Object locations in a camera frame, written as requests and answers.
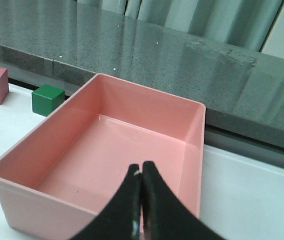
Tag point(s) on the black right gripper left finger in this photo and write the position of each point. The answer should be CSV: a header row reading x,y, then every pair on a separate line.
x,y
120,218

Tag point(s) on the pink plastic bin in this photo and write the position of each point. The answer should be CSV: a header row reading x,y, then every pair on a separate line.
x,y
58,177

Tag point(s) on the grey stone counter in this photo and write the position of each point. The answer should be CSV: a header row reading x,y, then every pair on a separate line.
x,y
64,40

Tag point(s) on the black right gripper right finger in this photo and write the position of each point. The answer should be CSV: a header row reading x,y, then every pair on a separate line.
x,y
164,216

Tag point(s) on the right green wooden cube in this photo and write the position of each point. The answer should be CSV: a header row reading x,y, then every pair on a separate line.
x,y
46,99

